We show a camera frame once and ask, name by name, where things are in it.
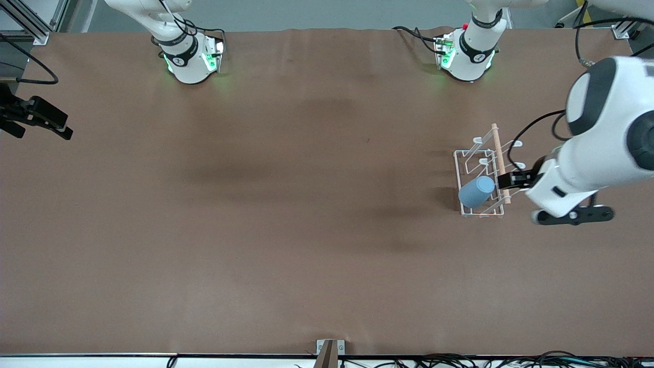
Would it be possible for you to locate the metal bracket with brown post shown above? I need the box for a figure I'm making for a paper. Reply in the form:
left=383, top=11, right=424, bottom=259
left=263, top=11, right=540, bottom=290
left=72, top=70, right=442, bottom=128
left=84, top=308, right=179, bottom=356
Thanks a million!
left=316, top=339, right=345, bottom=368

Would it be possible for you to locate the black cable bundle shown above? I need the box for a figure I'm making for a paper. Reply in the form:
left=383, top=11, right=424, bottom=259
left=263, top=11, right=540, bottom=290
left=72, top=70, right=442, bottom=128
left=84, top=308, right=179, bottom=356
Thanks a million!
left=294, top=350, right=654, bottom=368

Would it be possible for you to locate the blue cup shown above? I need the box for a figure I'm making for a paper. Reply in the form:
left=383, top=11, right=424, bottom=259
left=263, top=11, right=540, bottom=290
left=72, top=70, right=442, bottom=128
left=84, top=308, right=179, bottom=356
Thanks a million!
left=458, top=175, right=496, bottom=209

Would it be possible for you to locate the brown table cover sheet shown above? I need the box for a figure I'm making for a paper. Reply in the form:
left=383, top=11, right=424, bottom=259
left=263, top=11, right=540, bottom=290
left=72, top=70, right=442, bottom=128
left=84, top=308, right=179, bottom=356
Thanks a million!
left=0, top=27, right=654, bottom=357

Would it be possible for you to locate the white wire cup holder rack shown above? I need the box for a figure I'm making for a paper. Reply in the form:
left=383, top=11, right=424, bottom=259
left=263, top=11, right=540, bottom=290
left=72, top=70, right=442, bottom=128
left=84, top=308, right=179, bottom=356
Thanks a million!
left=454, top=123, right=530, bottom=218

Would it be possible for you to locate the aluminium frame profile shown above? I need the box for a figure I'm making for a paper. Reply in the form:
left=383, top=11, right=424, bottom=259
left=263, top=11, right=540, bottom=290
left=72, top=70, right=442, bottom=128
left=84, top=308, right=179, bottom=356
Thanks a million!
left=612, top=20, right=639, bottom=40
left=0, top=0, right=69, bottom=45

